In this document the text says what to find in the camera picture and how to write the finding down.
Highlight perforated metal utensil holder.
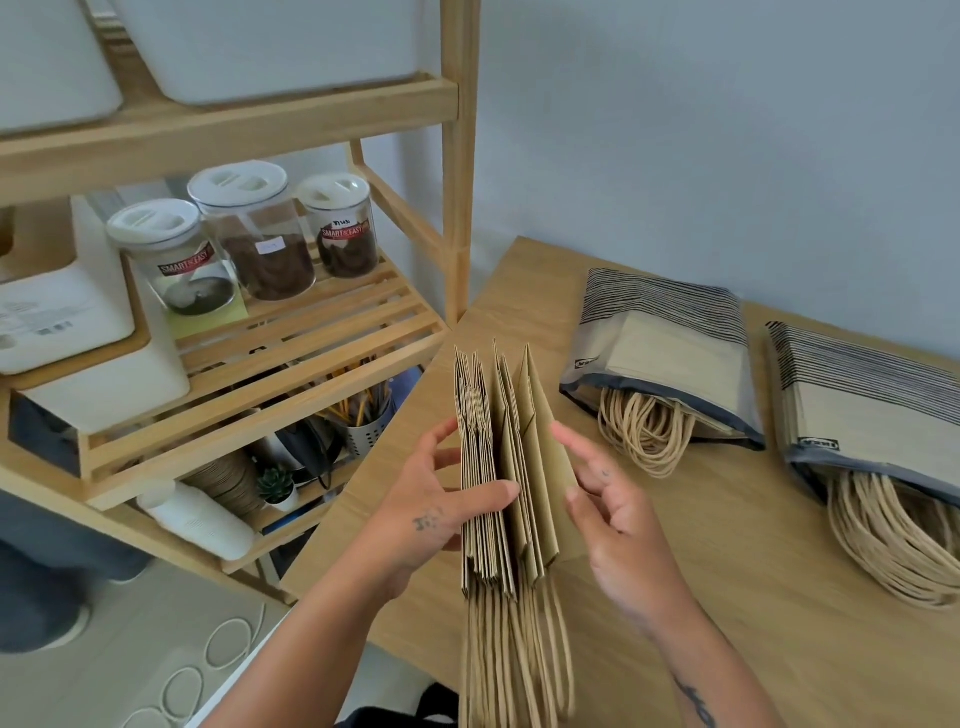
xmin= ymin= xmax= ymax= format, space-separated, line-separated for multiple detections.
xmin=344 ymin=405 xmax=396 ymax=459

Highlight person's dark clothing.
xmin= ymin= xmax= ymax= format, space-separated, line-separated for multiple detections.
xmin=335 ymin=681 xmax=461 ymax=728

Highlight yellow-green sticky note pad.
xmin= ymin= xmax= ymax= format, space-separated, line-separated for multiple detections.
xmin=165 ymin=291 xmax=249 ymax=341

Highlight person's right forearm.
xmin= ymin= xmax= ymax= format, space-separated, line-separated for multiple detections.
xmin=637 ymin=596 xmax=789 ymax=728

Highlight white plastic bottle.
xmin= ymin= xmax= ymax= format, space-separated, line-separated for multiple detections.
xmin=138 ymin=480 xmax=258 ymax=563

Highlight small succulent in white pot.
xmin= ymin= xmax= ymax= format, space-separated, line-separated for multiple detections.
xmin=256 ymin=465 xmax=300 ymax=514

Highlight clear jar with dark disc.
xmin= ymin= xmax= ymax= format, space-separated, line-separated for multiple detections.
xmin=105 ymin=198 xmax=239 ymax=317

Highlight person's right hand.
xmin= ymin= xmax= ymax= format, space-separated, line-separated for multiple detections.
xmin=551 ymin=421 xmax=700 ymax=640

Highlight person's left hand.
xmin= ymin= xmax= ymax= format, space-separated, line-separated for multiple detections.
xmin=358 ymin=417 xmax=522 ymax=603

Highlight black kitchen utensil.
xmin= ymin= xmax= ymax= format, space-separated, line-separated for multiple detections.
xmin=273 ymin=416 xmax=340 ymax=490

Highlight white flat packet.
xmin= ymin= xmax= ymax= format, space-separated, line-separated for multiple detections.
xmin=0 ymin=262 xmax=137 ymax=377

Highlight white box with bamboo lid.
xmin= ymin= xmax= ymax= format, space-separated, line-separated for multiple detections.
xmin=0 ymin=196 xmax=193 ymax=436

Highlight white cable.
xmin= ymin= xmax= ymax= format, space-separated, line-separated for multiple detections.
xmin=137 ymin=600 xmax=269 ymax=728

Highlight wooden shelving unit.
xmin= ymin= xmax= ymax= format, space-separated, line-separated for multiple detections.
xmin=0 ymin=0 xmax=482 ymax=605

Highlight white storage bin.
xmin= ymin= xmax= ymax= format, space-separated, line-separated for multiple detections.
xmin=111 ymin=0 xmax=445 ymax=107
xmin=0 ymin=0 xmax=126 ymax=137

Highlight striped pack of paper bags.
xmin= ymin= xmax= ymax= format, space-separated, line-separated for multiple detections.
xmin=558 ymin=267 xmax=767 ymax=481
xmin=764 ymin=321 xmax=960 ymax=611

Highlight blue object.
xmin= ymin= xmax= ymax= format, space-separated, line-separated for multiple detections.
xmin=387 ymin=365 xmax=426 ymax=415

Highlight small clear jar brown contents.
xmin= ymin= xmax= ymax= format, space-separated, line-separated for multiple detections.
xmin=296 ymin=173 xmax=382 ymax=281

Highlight tall clear jar brown contents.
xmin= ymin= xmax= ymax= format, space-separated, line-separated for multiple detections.
xmin=186 ymin=160 xmax=318 ymax=303

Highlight person's left forearm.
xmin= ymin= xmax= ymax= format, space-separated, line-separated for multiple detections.
xmin=201 ymin=566 xmax=425 ymax=728

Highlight stack of brown paper bags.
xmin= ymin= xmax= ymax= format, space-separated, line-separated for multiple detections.
xmin=452 ymin=339 xmax=595 ymax=728

